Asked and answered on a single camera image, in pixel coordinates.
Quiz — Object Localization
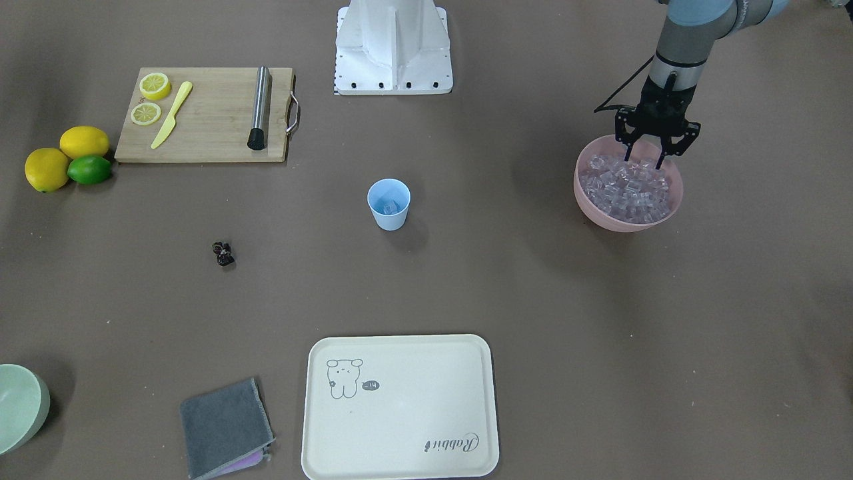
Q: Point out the grey folded cloth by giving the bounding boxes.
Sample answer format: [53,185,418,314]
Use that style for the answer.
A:
[179,377,275,479]

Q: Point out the mint green bowl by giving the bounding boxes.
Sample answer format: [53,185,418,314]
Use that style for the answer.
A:
[1,364,51,455]

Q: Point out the pile of clear ice cubes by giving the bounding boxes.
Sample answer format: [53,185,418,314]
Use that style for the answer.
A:
[580,154,673,224]

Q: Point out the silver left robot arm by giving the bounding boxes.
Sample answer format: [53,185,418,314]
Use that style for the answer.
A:
[614,1,789,168]

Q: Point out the green lime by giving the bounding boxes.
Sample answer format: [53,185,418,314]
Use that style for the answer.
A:
[67,155,112,185]

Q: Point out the yellow lemon near board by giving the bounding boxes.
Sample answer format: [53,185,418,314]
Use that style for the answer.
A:
[60,125,111,160]

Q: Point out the clear ice cube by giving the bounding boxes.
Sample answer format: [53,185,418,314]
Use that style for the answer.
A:
[379,199,402,216]

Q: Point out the yellow lemon outer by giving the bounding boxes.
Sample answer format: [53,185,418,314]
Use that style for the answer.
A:
[25,148,71,193]

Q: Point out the yellow plastic knife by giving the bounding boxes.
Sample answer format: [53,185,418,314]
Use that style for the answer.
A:
[150,81,194,149]

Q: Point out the cream rabbit tray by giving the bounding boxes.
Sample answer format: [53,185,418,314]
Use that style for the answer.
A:
[301,334,500,479]

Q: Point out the lemon slice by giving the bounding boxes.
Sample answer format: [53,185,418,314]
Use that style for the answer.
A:
[138,72,173,101]
[130,101,162,127]

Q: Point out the pink bowl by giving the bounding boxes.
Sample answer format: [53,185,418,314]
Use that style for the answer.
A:
[573,135,684,232]

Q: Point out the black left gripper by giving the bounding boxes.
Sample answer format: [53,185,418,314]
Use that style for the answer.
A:
[614,77,701,170]

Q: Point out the dark red cherries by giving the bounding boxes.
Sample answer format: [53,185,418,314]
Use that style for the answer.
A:
[211,242,235,267]

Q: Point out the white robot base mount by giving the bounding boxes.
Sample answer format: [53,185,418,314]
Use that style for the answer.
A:
[333,1,454,95]

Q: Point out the lower lemon slice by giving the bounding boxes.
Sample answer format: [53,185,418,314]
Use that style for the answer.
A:
[130,101,162,127]

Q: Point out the light blue plastic cup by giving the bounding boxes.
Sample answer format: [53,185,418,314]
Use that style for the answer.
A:
[367,177,411,231]

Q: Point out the steel muddler black tip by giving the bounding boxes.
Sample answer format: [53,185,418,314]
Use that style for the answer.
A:
[247,66,272,151]

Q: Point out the upper lemon slice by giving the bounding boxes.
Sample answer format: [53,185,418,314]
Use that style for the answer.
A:
[138,72,173,101]

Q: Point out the wooden cutting board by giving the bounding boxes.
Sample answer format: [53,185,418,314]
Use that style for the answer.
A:
[115,67,299,163]

